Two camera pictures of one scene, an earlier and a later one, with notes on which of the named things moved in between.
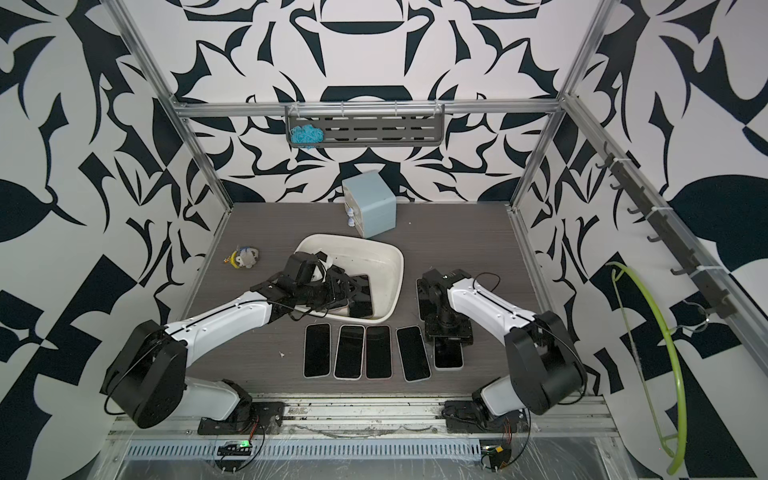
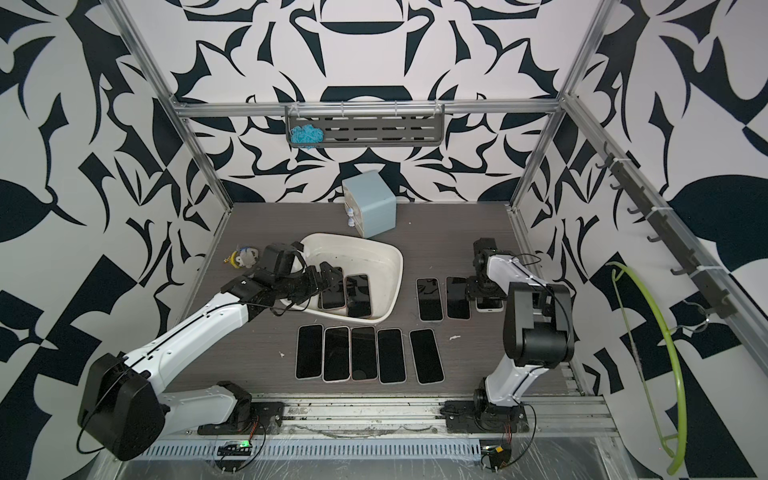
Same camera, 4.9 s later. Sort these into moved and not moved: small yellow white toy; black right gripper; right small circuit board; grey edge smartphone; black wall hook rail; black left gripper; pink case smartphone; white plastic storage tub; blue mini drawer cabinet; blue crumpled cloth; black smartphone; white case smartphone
Moved: black left gripper; pink case smartphone; white case smartphone; black right gripper; grey edge smartphone; black smartphone
Not moved: white plastic storage tub; small yellow white toy; blue mini drawer cabinet; right small circuit board; black wall hook rail; blue crumpled cloth
